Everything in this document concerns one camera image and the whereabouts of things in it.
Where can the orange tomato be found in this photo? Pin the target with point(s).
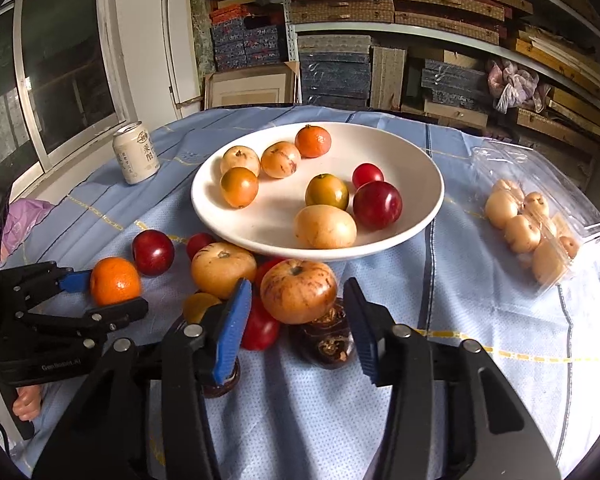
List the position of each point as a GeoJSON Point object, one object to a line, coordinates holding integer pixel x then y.
{"type": "Point", "coordinates": [239, 186]}

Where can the clear plastic clamshell container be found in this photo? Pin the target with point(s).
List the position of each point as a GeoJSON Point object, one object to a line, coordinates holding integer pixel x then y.
{"type": "Point", "coordinates": [545, 170]}

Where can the pale wooden drawer box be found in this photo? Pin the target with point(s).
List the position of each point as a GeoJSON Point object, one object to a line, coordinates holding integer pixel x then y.
{"type": "Point", "coordinates": [455, 114]}

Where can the stack of dark grey boxes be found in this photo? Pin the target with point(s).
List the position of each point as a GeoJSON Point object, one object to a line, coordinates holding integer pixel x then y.
{"type": "Point", "coordinates": [455, 80]}

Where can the person's left hand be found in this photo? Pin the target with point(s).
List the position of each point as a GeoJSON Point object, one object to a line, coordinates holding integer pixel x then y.
{"type": "Point", "coordinates": [27, 402]}

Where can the dark red plum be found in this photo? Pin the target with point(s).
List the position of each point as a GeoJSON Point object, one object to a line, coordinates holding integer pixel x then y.
{"type": "Point", "coordinates": [153, 252]}
{"type": "Point", "coordinates": [377, 205]}

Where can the pale yellow pepino melon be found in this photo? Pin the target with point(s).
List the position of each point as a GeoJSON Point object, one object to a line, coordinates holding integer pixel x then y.
{"type": "Point", "coordinates": [325, 227]}

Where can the stack of blue patterned boxes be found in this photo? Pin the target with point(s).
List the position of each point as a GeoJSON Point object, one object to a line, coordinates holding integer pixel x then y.
{"type": "Point", "coordinates": [245, 42]}

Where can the weathered grey flat box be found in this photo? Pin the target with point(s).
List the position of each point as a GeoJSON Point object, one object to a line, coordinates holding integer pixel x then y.
{"type": "Point", "coordinates": [330, 43]}

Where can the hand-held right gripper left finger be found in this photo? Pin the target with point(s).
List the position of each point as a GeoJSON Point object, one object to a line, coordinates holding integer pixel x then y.
{"type": "Point", "coordinates": [232, 330]}

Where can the stack of yellow wooden boxes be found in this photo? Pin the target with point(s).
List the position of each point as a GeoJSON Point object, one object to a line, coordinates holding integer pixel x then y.
{"type": "Point", "coordinates": [555, 60]}

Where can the weathered grey upright box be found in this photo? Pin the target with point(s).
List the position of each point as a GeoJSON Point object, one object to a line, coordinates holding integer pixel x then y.
{"type": "Point", "coordinates": [387, 77]}

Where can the stack of blue-grey marbled boxes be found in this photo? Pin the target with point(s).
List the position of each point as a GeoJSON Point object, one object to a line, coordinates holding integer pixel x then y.
{"type": "Point", "coordinates": [335, 80]}

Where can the wooden picture frame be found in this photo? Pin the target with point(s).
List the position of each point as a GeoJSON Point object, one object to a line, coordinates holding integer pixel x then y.
{"type": "Point", "coordinates": [250, 90]}

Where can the cream drink can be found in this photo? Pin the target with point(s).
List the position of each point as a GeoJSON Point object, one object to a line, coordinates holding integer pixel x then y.
{"type": "Point", "coordinates": [135, 157]}

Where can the yellow loquat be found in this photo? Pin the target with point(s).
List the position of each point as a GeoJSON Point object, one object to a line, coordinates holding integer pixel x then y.
{"type": "Point", "coordinates": [240, 160]}
{"type": "Point", "coordinates": [280, 159]}

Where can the orange mandarin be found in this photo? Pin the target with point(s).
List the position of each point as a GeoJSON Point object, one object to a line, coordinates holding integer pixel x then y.
{"type": "Point", "coordinates": [115, 281]}
{"type": "Point", "coordinates": [313, 141]}

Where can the white panel board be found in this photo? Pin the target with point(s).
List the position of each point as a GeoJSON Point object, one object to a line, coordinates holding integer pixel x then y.
{"type": "Point", "coordinates": [177, 50]}

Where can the stack of woven brown boxes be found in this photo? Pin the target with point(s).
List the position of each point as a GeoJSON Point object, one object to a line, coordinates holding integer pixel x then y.
{"type": "Point", "coordinates": [340, 10]}

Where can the white-framed window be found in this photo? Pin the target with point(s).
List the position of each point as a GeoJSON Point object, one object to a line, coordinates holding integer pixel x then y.
{"type": "Point", "coordinates": [65, 60]}

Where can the pink cloth bundle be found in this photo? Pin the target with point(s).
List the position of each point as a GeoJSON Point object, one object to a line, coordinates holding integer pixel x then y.
{"type": "Point", "coordinates": [510, 80]}

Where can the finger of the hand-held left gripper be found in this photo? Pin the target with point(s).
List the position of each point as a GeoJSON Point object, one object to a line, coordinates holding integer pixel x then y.
{"type": "Point", "coordinates": [120, 312]}
{"type": "Point", "coordinates": [75, 280]}

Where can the small yellow tomato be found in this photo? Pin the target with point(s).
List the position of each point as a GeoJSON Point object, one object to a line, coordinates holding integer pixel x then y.
{"type": "Point", "coordinates": [200, 306]}

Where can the light blue tablecloth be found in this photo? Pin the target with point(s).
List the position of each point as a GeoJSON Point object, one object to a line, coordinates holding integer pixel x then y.
{"type": "Point", "coordinates": [480, 310]}

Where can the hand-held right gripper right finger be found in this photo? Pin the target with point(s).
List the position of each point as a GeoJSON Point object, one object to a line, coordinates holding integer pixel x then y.
{"type": "Point", "coordinates": [362, 330]}

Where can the yellow-green tomato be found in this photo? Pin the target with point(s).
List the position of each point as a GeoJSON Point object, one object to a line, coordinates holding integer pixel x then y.
{"type": "Point", "coordinates": [326, 191]}

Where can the green marbled board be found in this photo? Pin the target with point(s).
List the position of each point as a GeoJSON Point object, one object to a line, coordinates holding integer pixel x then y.
{"type": "Point", "coordinates": [200, 40]}

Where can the purple plastic bag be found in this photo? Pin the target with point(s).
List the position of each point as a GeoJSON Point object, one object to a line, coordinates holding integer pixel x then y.
{"type": "Point", "coordinates": [25, 220]}

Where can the white oval plate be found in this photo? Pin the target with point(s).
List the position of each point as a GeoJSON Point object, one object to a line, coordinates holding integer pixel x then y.
{"type": "Point", "coordinates": [280, 220]}

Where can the group of pale loquats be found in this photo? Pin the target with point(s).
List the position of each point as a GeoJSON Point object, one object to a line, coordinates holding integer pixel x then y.
{"type": "Point", "coordinates": [522, 232]}

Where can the white metal shelf rack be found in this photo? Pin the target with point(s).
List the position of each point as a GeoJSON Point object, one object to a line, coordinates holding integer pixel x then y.
{"type": "Point", "coordinates": [340, 26]}

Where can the purple-striped pepino melon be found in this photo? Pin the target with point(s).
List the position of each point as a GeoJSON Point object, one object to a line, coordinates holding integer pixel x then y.
{"type": "Point", "coordinates": [298, 291]}

